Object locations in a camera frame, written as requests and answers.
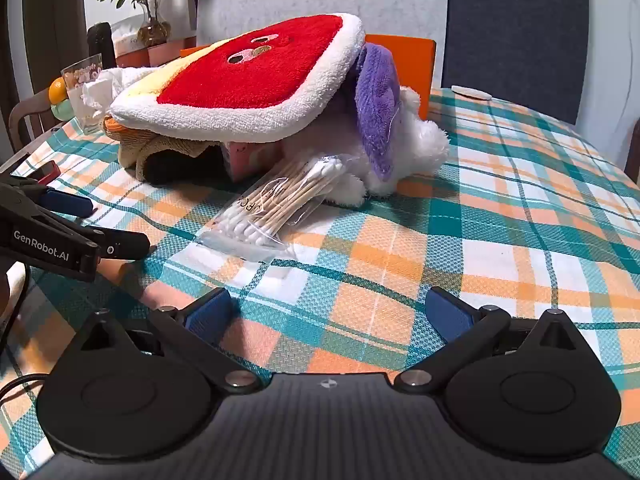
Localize wooden chair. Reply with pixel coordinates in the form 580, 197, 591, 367
7, 87, 63, 153

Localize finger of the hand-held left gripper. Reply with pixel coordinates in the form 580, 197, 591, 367
30, 185, 96, 218
75, 225, 152, 262

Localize brown curtain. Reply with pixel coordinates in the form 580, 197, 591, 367
20, 0, 86, 101

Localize orange cloth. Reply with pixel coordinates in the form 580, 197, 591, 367
102, 115, 131, 138

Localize red white plush cushion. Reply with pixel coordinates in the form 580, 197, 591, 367
109, 12, 367, 143

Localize white oval object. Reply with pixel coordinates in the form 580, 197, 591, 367
450, 85, 493, 101

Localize printed glass cup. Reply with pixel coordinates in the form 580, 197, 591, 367
61, 55, 106, 133

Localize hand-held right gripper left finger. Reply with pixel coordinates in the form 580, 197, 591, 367
66, 287, 263, 393

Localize salmon planter box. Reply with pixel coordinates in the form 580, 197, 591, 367
115, 35, 198, 68

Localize pink box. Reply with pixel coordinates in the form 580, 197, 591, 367
220, 140, 286, 181

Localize bag of cotton swabs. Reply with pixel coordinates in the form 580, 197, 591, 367
195, 157, 346, 263

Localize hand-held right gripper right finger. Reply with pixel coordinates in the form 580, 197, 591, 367
394, 286, 597, 393

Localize orange storage box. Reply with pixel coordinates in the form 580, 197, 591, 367
180, 34, 437, 121

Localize white plush rabbit purple ears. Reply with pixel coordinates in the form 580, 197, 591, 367
280, 42, 451, 208

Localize black cable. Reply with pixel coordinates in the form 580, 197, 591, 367
0, 371, 48, 401

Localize small dark red box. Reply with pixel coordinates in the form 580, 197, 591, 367
27, 160, 62, 187

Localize plaid tablecloth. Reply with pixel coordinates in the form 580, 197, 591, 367
0, 87, 640, 466

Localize tan knit cloth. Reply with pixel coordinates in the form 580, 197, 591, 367
117, 132, 221, 181

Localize crumpled white tissue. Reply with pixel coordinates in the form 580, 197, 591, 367
80, 66, 153, 113

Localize dark blue felt panel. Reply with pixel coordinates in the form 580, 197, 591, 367
441, 0, 593, 126

